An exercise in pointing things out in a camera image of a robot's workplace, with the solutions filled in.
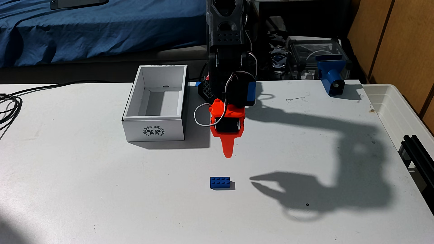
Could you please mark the blue toy brick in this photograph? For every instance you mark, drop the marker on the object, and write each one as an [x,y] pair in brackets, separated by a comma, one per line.
[219,183]

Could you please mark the white cardboard box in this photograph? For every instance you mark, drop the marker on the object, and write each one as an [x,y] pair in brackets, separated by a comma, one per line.
[154,130]

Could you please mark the blue white electronic part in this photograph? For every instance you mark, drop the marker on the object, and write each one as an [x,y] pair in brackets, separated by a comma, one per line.
[278,59]

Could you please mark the clear acrylic case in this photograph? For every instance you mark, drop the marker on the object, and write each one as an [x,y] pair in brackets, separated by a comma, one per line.
[305,50]

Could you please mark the grey bed base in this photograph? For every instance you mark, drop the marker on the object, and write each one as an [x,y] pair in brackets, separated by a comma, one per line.
[101,67]

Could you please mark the blue bed sheet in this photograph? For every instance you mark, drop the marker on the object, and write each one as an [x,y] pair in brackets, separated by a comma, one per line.
[101,30]

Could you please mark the white plastic bin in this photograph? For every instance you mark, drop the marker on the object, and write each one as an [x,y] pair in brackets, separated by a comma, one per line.
[390,108]

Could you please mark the black aluminium extrusion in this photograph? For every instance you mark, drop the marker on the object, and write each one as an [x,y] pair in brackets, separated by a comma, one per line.
[418,156]

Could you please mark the dark flat device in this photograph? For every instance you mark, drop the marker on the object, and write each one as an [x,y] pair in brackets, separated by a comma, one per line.
[78,3]

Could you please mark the wooden cabinet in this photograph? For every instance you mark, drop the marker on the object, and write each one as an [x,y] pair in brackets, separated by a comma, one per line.
[407,40]

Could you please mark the blue printed clamp mount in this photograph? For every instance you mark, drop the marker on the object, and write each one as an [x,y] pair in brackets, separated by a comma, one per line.
[330,73]

